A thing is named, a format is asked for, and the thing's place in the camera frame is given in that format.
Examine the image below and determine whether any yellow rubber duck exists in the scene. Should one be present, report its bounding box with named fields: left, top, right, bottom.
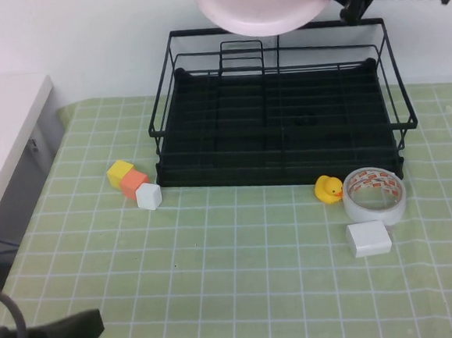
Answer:
left=313, top=173, right=345, bottom=207

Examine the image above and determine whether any white power adapter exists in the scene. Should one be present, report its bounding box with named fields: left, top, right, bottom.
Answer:
left=344, top=219, right=394, bottom=260

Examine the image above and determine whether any green checkered tablecloth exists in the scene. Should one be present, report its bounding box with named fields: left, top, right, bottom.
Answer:
left=0, top=69, right=452, bottom=338

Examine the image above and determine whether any yellow cube block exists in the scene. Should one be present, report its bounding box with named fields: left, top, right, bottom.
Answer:
left=105, top=159, right=137, bottom=192

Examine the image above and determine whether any orange cube block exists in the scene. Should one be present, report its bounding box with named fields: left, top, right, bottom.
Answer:
left=118, top=169, right=151, bottom=201

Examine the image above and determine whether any black wire dish rack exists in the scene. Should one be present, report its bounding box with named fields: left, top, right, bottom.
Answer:
left=141, top=12, right=423, bottom=199

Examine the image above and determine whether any white tape roll red print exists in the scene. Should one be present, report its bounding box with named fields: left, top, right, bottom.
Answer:
left=369, top=201, right=408, bottom=228
left=340, top=165, right=409, bottom=226

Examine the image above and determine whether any white side table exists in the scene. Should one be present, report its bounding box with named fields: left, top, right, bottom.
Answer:
left=0, top=70, right=74, bottom=250

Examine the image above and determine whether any white cube block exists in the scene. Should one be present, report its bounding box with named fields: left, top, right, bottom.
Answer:
left=135, top=181, right=163, bottom=212

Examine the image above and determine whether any pink round plate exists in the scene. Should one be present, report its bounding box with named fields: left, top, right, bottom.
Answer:
left=191, top=0, right=333, bottom=42

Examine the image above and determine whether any thin blue cable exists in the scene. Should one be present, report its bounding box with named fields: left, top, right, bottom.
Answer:
left=0, top=231, right=23, bottom=266

